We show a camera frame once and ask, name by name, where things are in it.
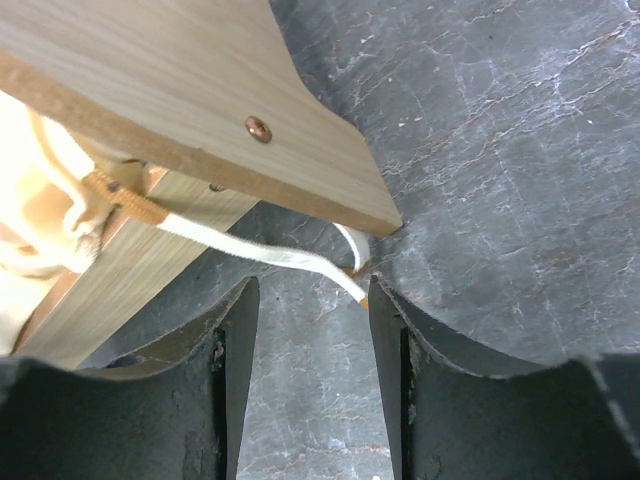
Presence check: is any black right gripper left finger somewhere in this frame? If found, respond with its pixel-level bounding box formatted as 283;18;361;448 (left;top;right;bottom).
1;277;260;479

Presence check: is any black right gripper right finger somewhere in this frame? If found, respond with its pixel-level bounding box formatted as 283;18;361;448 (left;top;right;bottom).
368;278;639;479

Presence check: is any bear print cream quilt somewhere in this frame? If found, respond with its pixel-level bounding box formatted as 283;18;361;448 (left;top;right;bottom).
1;94;371;355

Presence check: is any wooden pet bed frame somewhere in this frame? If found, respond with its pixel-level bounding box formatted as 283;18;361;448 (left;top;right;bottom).
1;1;402;368

